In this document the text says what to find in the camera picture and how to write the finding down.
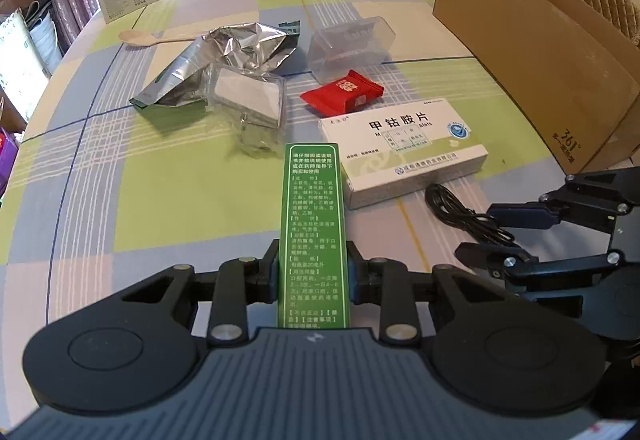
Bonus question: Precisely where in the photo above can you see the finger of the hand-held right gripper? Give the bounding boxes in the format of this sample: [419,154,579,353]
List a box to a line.
[456,242,626,293]
[487,172,638,248]

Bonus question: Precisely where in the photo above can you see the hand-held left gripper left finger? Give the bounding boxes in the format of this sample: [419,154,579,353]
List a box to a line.
[120,239,281,348]

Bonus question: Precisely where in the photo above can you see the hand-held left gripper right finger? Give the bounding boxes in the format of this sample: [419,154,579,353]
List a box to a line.
[346,240,506,348]

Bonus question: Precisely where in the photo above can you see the long green medicine box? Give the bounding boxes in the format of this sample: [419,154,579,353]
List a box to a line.
[276,143,353,330]

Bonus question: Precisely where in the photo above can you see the brown cardboard box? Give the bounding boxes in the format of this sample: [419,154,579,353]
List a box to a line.
[432,0,640,176]

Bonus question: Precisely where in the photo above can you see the clear bag with white pad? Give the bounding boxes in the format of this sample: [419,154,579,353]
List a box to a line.
[205,63,287,156]

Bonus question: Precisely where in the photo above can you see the silver foil bag green leaf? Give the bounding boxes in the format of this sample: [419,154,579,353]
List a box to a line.
[130,21,301,110]

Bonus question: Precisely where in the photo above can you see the clear plastic container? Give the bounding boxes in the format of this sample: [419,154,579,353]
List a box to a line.
[307,16,397,83]

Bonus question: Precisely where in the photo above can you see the plaid cloth covered desktop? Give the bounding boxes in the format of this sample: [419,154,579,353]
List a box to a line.
[0,0,640,336]

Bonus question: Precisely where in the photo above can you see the white and green medicine box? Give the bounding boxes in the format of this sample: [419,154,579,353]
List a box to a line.
[318,98,491,211]

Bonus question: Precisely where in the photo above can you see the red snack packet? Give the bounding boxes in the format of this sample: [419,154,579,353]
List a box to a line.
[300,69,385,117]

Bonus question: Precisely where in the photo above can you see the wooden spoon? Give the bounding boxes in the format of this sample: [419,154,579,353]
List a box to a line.
[118,30,206,46]

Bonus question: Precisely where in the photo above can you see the purple object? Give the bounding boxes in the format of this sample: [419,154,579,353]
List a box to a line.
[0,127,18,191]

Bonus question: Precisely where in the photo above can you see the white bags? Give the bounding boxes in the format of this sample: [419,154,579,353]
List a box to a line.
[0,0,63,96]

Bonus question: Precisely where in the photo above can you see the black cable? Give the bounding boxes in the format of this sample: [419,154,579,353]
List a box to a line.
[424,183,526,248]

